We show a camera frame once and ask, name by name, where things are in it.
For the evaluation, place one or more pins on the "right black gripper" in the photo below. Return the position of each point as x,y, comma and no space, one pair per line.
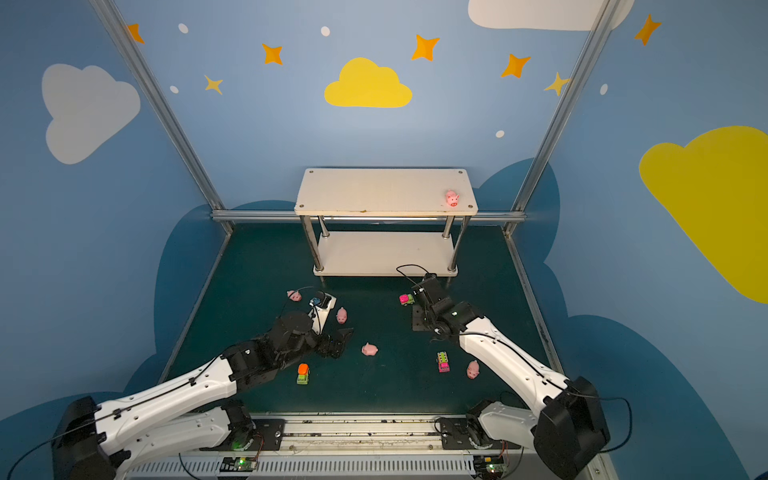
425,294

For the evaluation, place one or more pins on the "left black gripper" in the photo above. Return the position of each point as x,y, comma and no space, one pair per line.
327,343

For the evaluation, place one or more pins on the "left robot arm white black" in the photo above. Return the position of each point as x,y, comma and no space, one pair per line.
91,439

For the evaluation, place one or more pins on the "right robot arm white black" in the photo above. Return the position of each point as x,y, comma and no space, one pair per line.
563,421

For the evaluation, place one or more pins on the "white two-tier shelf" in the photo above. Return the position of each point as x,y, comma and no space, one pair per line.
379,195

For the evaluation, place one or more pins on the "orange green toy truck left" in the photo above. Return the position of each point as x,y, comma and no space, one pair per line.
303,372

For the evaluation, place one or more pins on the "pink green toy truck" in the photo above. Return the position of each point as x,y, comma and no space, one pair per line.
442,362

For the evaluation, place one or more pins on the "pink green toy car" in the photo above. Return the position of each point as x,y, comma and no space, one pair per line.
406,299

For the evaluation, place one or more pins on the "right controller board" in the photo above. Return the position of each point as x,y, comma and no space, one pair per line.
489,467

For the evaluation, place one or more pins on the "controller board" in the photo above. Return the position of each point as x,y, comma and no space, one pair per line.
489,467
238,465

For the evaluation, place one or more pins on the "left controller board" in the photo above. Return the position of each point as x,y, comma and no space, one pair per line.
238,465

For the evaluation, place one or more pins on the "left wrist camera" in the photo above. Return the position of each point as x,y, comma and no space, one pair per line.
320,309

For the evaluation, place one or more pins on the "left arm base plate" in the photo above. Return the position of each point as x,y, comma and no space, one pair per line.
266,434

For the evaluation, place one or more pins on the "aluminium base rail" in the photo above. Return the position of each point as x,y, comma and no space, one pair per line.
324,446

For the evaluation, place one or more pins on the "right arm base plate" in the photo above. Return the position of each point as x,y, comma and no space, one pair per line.
461,433

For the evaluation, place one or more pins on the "rear aluminium frame bar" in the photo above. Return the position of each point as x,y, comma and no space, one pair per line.
280,216

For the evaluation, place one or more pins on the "right aluminium frame post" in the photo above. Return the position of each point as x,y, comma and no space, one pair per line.
583,68

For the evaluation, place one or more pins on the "aluminium frame post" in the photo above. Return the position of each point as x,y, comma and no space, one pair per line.
114,24
583,68

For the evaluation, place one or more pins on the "left aluminium frame post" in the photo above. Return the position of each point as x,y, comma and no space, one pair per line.
114,24

